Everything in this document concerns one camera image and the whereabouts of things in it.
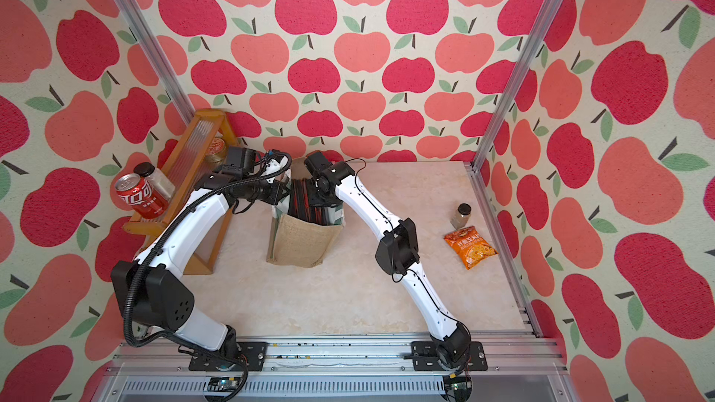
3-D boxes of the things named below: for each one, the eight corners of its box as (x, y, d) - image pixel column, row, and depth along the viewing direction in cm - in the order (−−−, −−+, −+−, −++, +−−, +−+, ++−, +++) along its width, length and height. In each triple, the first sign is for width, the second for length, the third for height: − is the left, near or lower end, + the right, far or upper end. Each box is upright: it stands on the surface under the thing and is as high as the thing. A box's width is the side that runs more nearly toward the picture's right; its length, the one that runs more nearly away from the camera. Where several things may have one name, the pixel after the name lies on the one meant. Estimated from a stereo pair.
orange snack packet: (466, 271, 92) (471, 265, 88) (443, 240, 99) (447, 233, 96) (491, 259, 95) (497, 252, 91) (467, 229, 102) (471, 222, 99)
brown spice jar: (455, 230, 102) (463, 214, 94) (449, 220, 104) (457, 204, 96) (465, 227, 102) (474, 211, 94) (459, 218, 105) (468, 202, 97)
